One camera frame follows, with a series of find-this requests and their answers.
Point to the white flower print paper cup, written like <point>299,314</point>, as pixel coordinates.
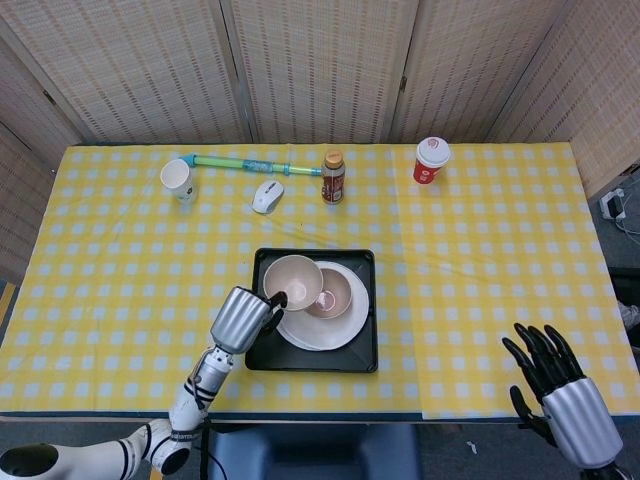
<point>178,179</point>

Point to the red white lidded coffee cup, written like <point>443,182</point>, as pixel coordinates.
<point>430,165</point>

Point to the beige bowl with pink bottom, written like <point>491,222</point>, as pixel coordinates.
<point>334,297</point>

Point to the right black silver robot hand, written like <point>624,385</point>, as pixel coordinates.
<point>580,425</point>

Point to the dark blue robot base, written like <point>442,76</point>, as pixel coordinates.
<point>310,452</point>

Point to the green blue water squirter tube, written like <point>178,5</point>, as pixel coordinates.
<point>225,162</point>

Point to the brown drink bottle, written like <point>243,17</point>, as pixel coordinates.
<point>333,182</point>

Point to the grey shoe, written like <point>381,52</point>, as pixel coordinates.
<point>632,320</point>

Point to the woven folding screen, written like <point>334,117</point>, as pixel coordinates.
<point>320,70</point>

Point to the white computer mouse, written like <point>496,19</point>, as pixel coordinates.
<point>267,197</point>

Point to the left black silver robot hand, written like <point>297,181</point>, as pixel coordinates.
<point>237,320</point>

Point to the white power adapter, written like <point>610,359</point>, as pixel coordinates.
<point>614,204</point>

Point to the yellow white checked tablecloth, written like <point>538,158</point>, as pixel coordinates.
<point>500,225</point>

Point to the white paper plate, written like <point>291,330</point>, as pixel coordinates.
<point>325,332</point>
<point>295,344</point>

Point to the plain beige bowl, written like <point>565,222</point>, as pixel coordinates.
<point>292,282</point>

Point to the black square plastic tray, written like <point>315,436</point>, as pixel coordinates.
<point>310,359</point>

